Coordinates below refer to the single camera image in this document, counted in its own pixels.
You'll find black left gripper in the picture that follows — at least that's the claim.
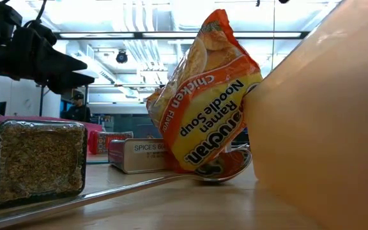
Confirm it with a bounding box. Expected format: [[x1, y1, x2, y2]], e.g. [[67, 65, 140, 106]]
[[11, 20, 96, 95]]

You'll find green label spice jar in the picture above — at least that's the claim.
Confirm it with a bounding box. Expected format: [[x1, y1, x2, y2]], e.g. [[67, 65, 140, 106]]
[[0, 119, 88, 210]]

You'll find maroon spice tin white label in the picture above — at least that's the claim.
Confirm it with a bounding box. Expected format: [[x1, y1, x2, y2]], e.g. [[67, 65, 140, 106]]
[[108, 137, 172, 175]]

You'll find orange chicken ramen packet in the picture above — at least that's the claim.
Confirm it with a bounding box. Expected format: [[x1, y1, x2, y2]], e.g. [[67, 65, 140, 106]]
[[146, 8, 264, 173]]

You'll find person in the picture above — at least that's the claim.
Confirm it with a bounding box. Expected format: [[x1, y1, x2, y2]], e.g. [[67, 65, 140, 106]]
[[63, 93, 93, 123]]

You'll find black ceiling spotlight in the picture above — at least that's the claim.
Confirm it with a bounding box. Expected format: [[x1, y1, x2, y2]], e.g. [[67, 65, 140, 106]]
[[115, 50, 129, 65]]

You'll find black ceiling light beam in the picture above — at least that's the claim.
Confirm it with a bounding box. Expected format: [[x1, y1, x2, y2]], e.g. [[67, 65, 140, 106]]
[[54, 31, 303, 40]]

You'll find all silver metal spoon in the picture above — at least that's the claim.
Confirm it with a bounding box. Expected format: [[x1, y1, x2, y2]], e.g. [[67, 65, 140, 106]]
[[0, 143, 253, 230]]

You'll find orange plastic bin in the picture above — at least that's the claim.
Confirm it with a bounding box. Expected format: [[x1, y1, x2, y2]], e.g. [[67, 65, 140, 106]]
[[243, 0, 368, 230]]

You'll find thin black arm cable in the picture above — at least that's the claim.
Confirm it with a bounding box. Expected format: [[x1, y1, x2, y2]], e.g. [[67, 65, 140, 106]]
[[24, 0, 48, 28]]

